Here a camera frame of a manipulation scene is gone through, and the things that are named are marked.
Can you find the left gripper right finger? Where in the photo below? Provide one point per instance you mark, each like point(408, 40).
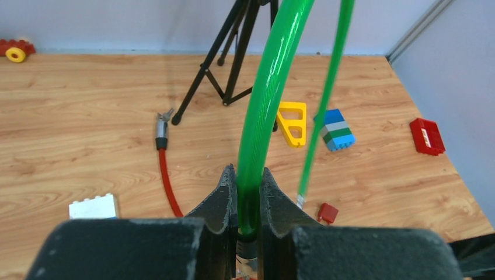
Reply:
point(292, 245)

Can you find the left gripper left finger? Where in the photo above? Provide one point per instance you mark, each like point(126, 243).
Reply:
point(200, 245)

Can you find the red padlock with thin cable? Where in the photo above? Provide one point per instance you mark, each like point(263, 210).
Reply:
point(327, 213)

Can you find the green cable lock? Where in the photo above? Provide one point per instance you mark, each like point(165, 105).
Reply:
point(264, 103)

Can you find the white blue block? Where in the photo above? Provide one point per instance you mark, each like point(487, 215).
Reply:
point(98, 207)

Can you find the blue green stacked blocks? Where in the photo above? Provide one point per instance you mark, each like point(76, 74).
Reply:
point(335, 132)

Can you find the yellow triangular plastic piece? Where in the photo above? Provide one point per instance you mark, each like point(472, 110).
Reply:
point(293, 129)

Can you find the red window block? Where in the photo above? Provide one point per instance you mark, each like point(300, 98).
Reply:
point(426, 137)

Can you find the toy car red green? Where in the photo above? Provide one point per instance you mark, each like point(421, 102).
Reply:
point(16, 50)

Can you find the thick red cable lock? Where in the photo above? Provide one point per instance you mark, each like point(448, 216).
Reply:
point(161, 144)

